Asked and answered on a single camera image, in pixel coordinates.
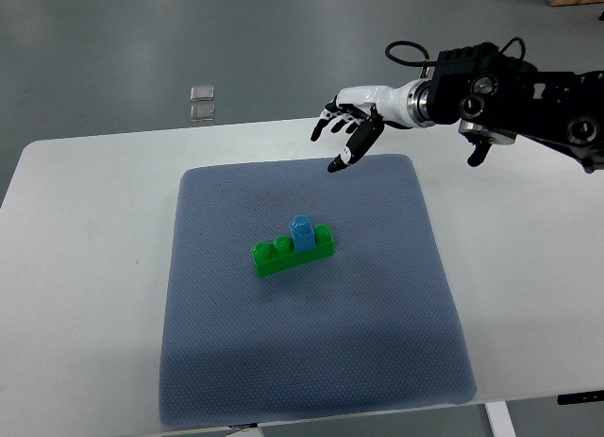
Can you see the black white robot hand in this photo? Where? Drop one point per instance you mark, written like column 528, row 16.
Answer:
column 363, row 112

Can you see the blue toy block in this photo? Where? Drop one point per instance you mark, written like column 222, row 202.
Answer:
column 302, row 233

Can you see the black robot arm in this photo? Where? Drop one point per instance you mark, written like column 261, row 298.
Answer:
column 495, row 98

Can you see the green four-stud toy block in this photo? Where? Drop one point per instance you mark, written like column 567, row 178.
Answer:
column 280, row 254

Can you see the upper metal floor plate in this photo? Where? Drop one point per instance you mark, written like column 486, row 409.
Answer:
column 202, row 93

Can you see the blue-grey textured mat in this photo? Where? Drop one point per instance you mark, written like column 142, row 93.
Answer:
column 373, row 327

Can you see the white table leg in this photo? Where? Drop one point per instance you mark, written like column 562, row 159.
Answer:
column 499, row 419

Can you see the black table control panel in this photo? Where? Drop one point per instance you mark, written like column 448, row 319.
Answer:
column 580, row 398

